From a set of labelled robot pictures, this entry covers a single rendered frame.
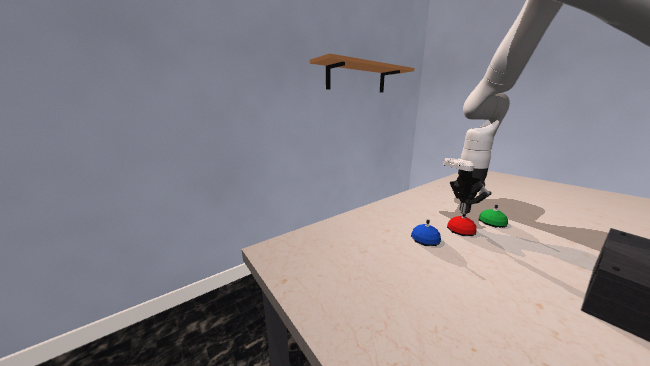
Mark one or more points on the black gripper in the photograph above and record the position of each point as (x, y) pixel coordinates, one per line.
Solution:
(466, 189)

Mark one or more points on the green bell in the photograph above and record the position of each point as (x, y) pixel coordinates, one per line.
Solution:
(493, 217)

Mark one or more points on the red dome bell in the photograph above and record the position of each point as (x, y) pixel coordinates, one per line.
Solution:
(462, 226)

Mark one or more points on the blue dome bell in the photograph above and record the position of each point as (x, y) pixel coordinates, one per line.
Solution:
(426, 234)

